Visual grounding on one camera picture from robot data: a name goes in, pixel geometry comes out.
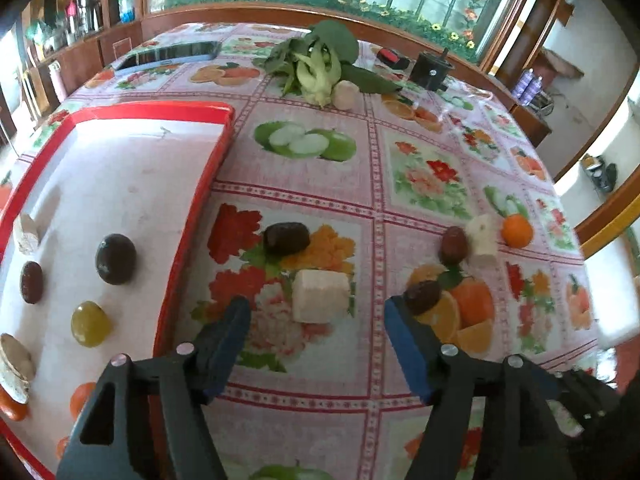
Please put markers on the red and black box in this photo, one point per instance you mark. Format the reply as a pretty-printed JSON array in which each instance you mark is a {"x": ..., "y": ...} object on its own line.
[{"x": 392, "y": 56}]

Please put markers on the floral fruit print tablecloth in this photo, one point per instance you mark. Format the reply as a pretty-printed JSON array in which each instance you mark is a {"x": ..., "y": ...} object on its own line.
[{"x": 310, "y": 180}]

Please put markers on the green bok choy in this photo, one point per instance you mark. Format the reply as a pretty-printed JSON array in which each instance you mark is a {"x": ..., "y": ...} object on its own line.
[{"x": 320, "y": 55}]

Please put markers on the black phone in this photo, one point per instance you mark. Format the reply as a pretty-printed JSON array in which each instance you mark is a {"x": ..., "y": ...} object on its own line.
[{"x": 170, "y": 54}]

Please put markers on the dark shoe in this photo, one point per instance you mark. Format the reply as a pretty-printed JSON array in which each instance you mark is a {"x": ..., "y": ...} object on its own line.
[{"x": 600, "y": 170}]

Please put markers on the red date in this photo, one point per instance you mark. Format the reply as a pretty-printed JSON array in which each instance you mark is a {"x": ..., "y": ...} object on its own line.
[
  {"x": 422, "y": 296},
  {"x": 454, "y": 245},
  {"x": 286, "y": 238},
  {"x": 31, "y": 282}
]

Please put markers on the white cake block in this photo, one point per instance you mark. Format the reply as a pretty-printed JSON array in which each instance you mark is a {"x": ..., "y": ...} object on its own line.
[
  {"x": 25, "y": 234},
  {"x": 483, "y": 234},
  {"x": 15, "y": 365},
  {"x": 320, "y": 296}
]

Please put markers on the black cylindrical device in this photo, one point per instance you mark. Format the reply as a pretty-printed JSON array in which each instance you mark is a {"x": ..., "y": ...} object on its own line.
[{"x": 431, "y": 71}]

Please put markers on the dark plum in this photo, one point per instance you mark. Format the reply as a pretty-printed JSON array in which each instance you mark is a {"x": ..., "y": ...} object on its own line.
[{"x": 116, "y": 259}]

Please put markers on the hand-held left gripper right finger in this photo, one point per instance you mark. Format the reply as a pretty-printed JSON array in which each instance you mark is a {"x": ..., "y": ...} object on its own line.
[{"x": 407, "y": 345}]

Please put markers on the wooden side cabinet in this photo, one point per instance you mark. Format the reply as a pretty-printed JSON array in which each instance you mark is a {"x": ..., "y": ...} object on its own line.
[{"x": 531, "y": 127}]

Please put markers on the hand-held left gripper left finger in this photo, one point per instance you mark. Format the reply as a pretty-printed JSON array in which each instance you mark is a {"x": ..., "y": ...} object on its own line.
[{"x": 227, "y": 345}]

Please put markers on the red rimmed white tray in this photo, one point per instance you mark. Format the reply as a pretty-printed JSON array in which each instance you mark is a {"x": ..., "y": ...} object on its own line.
[{"x": 130, "y": 180}]

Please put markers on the green grape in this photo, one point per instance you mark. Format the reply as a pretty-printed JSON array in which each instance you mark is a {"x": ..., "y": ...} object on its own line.
[{"x": 90, "y": 324}]

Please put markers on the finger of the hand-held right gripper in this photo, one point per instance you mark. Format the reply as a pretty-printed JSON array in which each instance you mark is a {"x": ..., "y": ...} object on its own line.
[{"x": 542, "y": 379}]

